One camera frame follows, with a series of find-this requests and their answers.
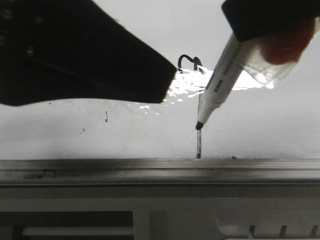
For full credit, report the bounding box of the red round magnet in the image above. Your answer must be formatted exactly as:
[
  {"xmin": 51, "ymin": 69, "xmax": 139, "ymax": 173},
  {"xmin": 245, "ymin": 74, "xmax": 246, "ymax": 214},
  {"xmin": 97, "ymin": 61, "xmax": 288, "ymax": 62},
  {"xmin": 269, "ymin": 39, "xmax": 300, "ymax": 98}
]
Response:
[{"xmin": 259, "ymin": 18, "xmax": 316, "ymax": 66}]

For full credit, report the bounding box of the white black whiteboard marker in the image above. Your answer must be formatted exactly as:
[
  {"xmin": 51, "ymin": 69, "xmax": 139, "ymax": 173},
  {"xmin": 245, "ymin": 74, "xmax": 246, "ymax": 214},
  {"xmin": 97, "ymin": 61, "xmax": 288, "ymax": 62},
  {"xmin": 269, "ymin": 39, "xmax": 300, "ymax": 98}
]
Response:
[{"xmin": 195, "ymin": 35, "xmax": 258, "ymax": 130}]

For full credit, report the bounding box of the white whiteboard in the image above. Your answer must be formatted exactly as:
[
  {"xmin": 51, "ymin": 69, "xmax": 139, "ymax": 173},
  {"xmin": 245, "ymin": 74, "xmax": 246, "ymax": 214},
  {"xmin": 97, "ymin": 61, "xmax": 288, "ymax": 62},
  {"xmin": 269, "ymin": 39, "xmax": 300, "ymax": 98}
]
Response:
[{"xmin": 0, "ymin": 0, "xmax": 320, "ymax": 160}]

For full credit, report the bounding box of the white plastic housing below tray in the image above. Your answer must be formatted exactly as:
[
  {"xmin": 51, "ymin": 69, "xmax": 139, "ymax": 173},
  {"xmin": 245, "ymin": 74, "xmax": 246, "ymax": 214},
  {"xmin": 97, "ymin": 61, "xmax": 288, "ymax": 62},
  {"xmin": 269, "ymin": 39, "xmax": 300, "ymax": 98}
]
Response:
[{"xmin": 0, "ymin": 184, "xmax": 320, "ymax": 240}]

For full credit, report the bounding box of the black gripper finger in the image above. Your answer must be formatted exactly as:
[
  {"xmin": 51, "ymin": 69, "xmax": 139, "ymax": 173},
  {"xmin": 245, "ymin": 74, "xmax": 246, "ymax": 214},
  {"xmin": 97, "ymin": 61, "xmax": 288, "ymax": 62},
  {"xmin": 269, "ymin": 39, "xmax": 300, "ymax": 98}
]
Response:
[
  {"xmin": 0, "ymin": 0, "xmax": 176, "ymax": 106},
  {"xmin": 221, "ymin": 0, "xmax": 320, "ymax": 42}
]

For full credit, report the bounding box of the grey metal whiteboard tray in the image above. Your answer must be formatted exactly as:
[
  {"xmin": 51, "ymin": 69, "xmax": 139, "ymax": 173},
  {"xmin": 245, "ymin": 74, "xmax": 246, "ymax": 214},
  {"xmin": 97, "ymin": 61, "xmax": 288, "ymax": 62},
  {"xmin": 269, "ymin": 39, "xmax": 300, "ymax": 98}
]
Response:
[{"xmin": 0, "ymin": 158, "xmax": 320, "ymax": 186}]

